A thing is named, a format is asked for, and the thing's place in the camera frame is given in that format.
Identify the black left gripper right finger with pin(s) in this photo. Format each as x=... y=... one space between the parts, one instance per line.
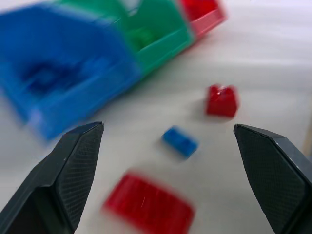
x=275 y=175

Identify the small blue block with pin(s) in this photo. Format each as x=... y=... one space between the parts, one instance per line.
x=180 y=142

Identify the small red block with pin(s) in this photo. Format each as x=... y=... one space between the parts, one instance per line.
x=221 y=101

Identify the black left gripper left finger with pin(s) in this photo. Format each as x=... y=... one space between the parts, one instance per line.
x=63 y=180

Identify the large flat red block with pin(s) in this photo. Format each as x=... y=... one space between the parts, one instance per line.
x=148 y=203

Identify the red plastic bin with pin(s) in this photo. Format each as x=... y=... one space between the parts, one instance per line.
x=207 y=14

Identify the blue plastic bin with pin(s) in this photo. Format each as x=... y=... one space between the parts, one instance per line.
x=73 y=48

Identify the green plastic bin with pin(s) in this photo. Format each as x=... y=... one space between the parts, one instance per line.
x=161 y=29

